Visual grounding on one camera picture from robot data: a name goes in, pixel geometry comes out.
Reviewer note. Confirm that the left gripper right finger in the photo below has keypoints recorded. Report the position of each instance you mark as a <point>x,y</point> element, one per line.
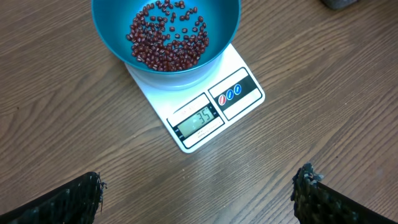
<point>314,202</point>

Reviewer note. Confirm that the clear plastic container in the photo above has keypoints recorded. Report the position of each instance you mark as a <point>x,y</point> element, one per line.
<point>338,4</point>

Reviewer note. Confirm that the blue plastic bowl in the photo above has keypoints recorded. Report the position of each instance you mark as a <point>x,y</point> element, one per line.
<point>113,17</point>

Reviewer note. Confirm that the red beans in bowl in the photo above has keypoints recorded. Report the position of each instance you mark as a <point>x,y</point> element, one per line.
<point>168,37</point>

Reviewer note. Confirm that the white digital kitchen scale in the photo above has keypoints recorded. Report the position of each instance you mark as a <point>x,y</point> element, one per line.
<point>198,105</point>

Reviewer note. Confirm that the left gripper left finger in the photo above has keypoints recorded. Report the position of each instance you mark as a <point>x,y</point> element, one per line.
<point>77,201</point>

